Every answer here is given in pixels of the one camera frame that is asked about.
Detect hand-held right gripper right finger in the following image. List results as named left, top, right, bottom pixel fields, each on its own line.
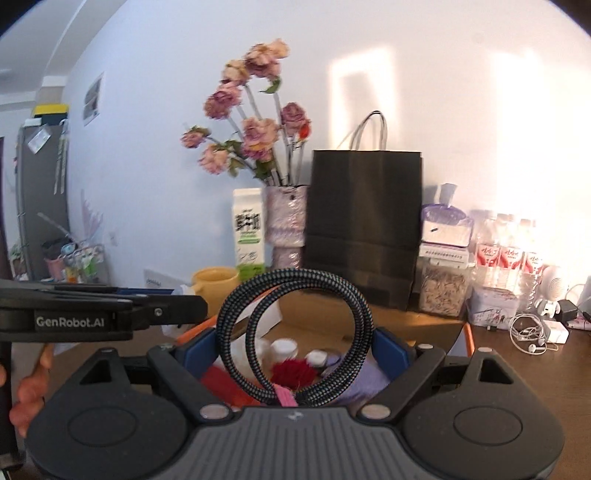
left=355, top=329, right=515, bottom=421

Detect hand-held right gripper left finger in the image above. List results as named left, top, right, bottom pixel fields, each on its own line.
left=78, top=330, right=234, bottom=421

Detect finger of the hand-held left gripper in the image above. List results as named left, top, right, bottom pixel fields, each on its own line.
left=0, top=279, right=178, bottom=303
left=132, top=294, right=209, bottom=331

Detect purple knitted cloth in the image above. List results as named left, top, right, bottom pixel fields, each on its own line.
left=318, top=353, right=393, bottom=404

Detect red cardboard box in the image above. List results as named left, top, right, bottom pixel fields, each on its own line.
left=175, top=286, right=476, bottom=409

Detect white ribbed jar cap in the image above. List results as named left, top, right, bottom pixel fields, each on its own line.
left=271, top=339, right=298, bottom=365

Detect red fabric flower clip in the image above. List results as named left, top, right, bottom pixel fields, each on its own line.
left=269, top=360, right=319, bottom=393

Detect black braided cable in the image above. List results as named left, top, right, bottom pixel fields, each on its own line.
left=217, top=268, right=376, bottom=408

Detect person's left hand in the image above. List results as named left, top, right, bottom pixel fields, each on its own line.
left=9, top=344, right=54, bottom=438

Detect white board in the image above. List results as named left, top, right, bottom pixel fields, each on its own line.
left=143, top=268, right=178, bottom=291

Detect yellow mug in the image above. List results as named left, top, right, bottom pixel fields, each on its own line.
left=191, top=267, right=241, bottom=319

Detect clear jar of seeds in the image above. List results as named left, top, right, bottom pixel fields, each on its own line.
left=416, top=243, right=476, bottom=318

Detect floral wet wipes pack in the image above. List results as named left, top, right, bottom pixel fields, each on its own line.
left=467, top=286, right=520, bottom=329

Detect white green milk carton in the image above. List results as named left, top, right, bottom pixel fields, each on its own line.
left=232, top=188, right=267, bottom=282

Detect grey refrigerator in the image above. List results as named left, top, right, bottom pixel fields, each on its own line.
left=14, top=104, right=70, bottom=282

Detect black paper bag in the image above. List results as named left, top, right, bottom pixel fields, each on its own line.
left=302, top=111, right=423, bottom=311

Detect purple tissue pack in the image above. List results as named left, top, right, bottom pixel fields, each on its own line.
left=420, top=183, right=475, bottom=247

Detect white earphones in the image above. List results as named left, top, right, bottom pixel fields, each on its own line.
left=509, top=314, right=561, bottom=356

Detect pack of water bottles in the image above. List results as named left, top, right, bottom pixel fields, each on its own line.
left=471, top=210, right=546, bottom=296

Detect mottled pink vase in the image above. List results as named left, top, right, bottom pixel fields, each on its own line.
left=264, top=185, right=309, bottom=271

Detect white power adapter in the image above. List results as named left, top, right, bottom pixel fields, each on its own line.
left=540, top=320, right=570, bottom=344

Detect white round speaker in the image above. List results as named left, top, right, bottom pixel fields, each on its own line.
left=538, top=264, right=571, bottom=301

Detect dried pink rose bouquet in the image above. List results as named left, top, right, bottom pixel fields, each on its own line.
left=181, top=38, right=311, bottom=188

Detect wire storage cart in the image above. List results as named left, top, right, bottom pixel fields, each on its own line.
left=41, top=237, right=109, bottom=284

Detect purple wall decal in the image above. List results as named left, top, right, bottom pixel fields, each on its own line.
left=81, top=188, right=105, bottom=241

